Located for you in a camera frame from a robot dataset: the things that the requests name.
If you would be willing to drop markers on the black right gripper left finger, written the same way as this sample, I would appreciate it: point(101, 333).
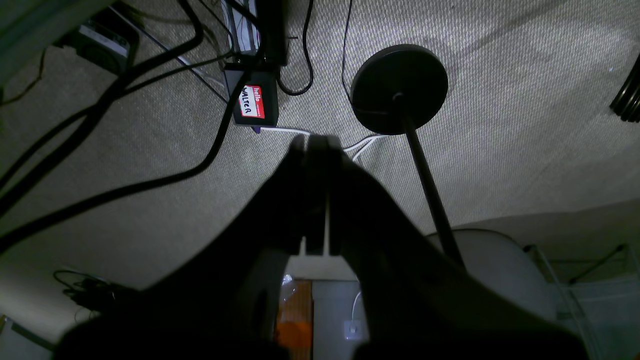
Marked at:
point(220, 305)

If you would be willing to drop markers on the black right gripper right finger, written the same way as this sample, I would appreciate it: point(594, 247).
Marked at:
point(420, 305)

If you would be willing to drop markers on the orange object under table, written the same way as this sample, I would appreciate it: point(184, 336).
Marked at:
point(294, 325)

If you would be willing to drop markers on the black lamp pole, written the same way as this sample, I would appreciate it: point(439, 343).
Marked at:
point(437, 210)

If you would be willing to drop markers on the black box with name sticker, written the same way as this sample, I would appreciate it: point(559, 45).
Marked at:
point(257, 105)

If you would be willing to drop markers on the black round lamp base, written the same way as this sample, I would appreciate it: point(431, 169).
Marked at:
point(404, 80)

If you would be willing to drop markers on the black device on floor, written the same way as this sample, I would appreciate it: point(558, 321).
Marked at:
point(105, 40)

